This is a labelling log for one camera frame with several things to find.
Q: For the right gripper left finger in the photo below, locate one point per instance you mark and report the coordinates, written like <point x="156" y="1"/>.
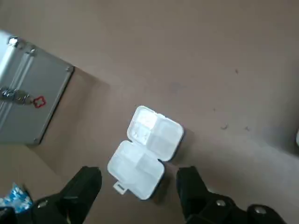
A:
<point x="74" y="193"/>

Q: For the silver aluminium first-aid case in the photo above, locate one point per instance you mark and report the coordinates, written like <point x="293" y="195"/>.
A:
<point x="35" y="93"/>

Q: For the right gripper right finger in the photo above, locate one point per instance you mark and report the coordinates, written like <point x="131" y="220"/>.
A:
<point x="201" y="205"/>

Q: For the blue pill blister packet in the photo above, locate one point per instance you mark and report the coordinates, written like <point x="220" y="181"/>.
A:
<point x="16" y="198"/>

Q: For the white open pill box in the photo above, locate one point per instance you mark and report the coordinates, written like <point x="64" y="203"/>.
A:
<point x="144" y="163"/>

